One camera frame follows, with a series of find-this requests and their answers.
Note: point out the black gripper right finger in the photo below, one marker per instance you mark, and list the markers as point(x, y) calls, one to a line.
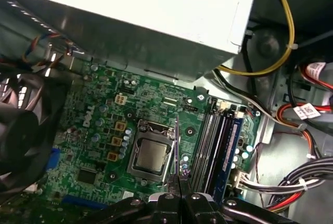
point(200, 208)

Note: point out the metal socket cover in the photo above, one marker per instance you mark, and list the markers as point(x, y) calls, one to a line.
point(132, 153)

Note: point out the black PC case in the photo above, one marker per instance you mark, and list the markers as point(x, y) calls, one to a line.
point(268, 44)

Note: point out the green motherboard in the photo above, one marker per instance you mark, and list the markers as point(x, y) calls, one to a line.
point(156, 96)

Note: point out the motherboard RAM slot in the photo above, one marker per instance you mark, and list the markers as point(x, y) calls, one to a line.
point(218, 153)
point(210, 151)
point(203, 148)

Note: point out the black case fan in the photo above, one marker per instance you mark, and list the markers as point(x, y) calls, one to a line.
point(23, 130)

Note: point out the grey power supply unit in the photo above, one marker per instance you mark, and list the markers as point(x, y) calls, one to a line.
point(130, 13)

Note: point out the blue board connector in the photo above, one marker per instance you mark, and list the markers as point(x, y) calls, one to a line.
point(54, 159)

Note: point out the silver CPU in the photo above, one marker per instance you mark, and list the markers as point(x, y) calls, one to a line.
point(149, 155)

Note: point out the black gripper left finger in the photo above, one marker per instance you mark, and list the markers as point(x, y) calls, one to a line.
point(166, 208)

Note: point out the socket locking lever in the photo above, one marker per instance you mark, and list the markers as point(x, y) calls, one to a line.
point(169, 156)

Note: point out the blue RAM stick white label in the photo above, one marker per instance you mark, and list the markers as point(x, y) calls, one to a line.
point(227, 156)

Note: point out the blue expansion slot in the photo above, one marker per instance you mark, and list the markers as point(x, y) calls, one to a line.
point(86, 202)

